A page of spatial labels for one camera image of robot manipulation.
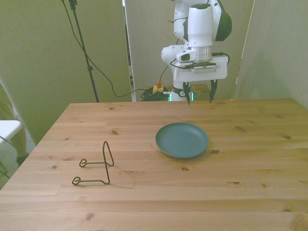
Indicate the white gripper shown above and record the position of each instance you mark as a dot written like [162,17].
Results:
[204,77]

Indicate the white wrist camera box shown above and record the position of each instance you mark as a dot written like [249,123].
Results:
[204,69]

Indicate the white stool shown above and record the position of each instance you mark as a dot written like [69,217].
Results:
[8,128]

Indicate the yellow emergency stop box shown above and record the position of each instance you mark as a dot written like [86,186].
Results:
[158,89]

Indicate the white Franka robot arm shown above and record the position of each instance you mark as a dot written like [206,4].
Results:
[199,24]

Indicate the teal round plate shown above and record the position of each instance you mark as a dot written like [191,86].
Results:
[181,140]

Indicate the black camera tripod stand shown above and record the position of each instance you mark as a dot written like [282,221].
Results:
[83,47]

